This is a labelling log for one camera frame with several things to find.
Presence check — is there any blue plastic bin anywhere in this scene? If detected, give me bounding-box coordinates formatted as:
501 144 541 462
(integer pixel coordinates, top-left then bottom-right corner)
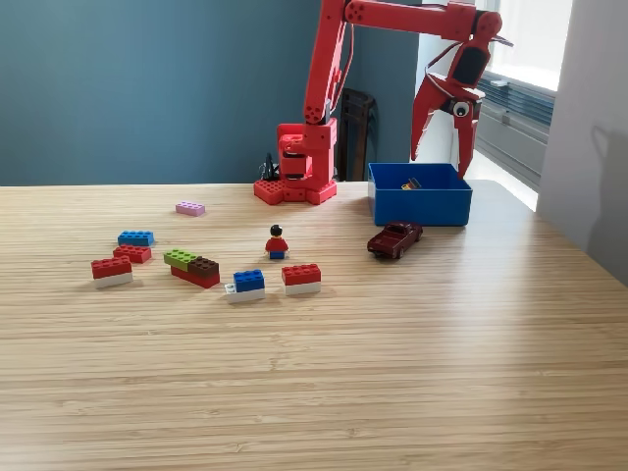
367 162 474 228

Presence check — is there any green brown red brick stack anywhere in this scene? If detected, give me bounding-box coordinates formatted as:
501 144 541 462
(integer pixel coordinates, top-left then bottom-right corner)
163 248 222 289

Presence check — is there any toy figure with red shirt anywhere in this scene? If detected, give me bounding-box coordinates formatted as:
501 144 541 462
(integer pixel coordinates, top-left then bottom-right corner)
264 224 291 261

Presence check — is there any blue and white brick stack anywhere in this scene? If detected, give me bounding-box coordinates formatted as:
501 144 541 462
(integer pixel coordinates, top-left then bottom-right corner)
224 269 267 304

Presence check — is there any red flat brick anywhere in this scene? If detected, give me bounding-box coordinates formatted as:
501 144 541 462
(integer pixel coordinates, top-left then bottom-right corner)
112 243 153 265

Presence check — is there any dark folded chair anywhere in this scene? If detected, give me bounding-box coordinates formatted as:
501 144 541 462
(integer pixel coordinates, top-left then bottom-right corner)
336 87 380 183

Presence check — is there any window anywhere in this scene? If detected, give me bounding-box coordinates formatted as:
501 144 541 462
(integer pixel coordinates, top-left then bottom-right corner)
460 0 575 94

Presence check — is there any dark red toy car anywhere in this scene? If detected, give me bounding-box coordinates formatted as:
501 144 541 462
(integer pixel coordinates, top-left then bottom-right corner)
366 220 424 260

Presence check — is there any grey vent grille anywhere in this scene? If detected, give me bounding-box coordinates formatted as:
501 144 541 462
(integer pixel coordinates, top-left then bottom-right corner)
459 68 556 144

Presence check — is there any red and white brick stack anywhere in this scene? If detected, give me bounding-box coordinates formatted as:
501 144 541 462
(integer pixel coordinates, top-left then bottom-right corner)
281 263 323 296
90 255 134 289

